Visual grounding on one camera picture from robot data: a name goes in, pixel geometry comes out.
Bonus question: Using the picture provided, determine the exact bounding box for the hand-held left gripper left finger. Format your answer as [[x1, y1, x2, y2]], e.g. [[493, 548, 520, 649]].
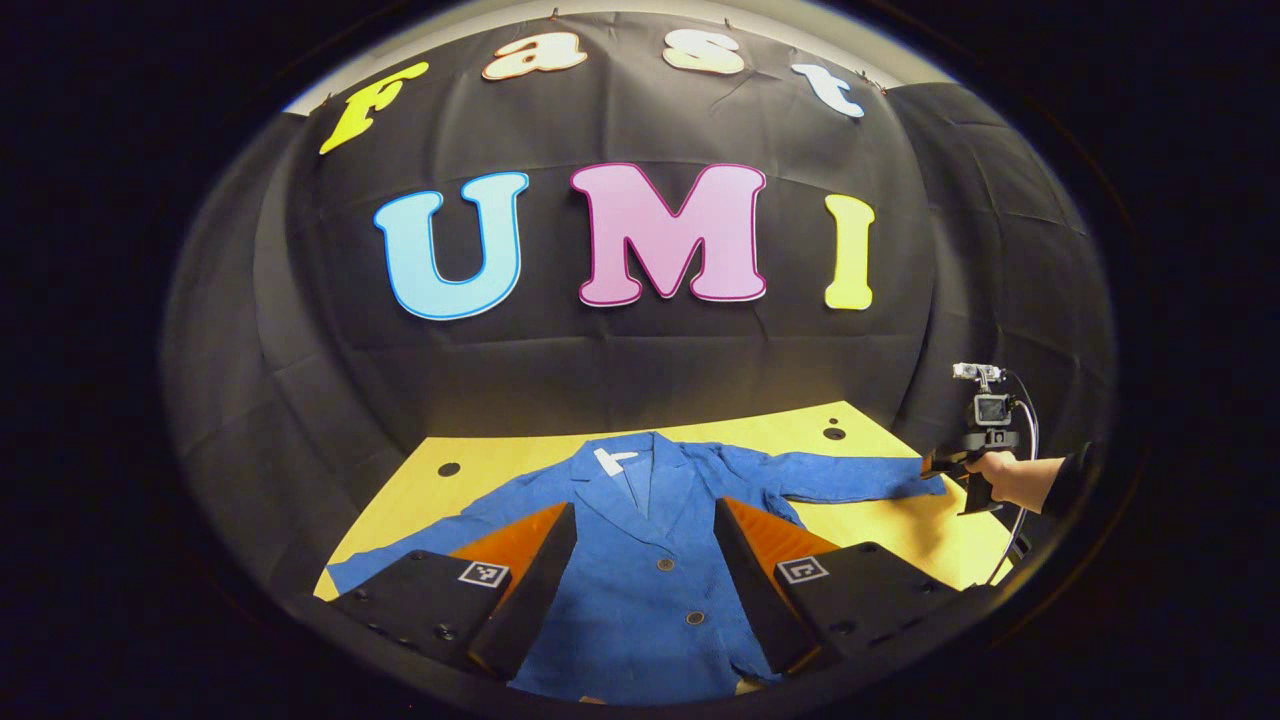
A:
[[328, 503, 579, 682]]

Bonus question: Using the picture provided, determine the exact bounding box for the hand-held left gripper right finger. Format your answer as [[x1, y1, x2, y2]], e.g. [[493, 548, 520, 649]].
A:
[[713, 498, 967, 677]]

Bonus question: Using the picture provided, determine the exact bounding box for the blue jacket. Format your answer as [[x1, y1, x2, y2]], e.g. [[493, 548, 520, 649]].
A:
[[325, 432, 949, 706]]

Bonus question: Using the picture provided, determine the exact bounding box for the black backdrop cloth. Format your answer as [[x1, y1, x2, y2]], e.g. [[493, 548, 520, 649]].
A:
[[160, 10, 1116, 601]]

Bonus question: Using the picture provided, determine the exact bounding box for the black cable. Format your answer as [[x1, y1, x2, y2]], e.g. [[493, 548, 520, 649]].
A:
[[985, 370, 1041, 587]]

